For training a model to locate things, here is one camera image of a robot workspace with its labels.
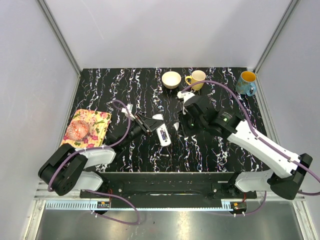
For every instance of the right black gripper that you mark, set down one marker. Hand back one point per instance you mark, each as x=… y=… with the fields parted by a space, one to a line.
x=184 y=122

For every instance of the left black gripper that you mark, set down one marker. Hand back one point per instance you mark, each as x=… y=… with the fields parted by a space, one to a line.
x=142 y=124

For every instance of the blue purple battery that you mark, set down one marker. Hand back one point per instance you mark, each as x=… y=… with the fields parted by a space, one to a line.
x=164 y=135

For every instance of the white remote control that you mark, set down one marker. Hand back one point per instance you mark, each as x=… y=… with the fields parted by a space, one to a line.
x=163 y=126

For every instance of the white battery cover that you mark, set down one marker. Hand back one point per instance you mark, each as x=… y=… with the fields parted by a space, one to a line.
x=176 y=126

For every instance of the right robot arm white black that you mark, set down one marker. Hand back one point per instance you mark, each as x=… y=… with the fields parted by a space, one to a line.
x=286 y=171

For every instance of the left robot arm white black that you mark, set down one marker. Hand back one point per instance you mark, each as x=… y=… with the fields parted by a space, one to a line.
x=65 y=171

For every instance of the yellow mug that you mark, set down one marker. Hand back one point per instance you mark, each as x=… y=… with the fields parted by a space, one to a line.
x=196 y=77

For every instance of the cream ceramic bowl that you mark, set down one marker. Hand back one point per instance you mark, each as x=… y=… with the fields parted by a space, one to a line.
x=171 y=79

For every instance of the floral rectangular tray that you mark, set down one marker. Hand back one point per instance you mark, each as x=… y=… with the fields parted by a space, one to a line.
x=98 y=124

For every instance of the blue floral mug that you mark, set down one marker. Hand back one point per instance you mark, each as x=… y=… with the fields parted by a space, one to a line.
x=246 y=84

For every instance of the red patterned glass bowl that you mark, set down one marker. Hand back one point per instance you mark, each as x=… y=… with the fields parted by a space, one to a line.
x=77 y=130

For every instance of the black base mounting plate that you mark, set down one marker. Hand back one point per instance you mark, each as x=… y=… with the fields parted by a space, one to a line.
x=207 y=189

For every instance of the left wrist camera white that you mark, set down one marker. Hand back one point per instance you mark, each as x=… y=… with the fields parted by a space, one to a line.
x=127 y=111

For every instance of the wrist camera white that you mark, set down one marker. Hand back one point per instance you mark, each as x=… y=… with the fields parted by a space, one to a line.
x=127 y=111
x=185 y=96

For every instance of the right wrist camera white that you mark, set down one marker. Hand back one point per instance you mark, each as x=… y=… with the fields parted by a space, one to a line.
x=185 y=96

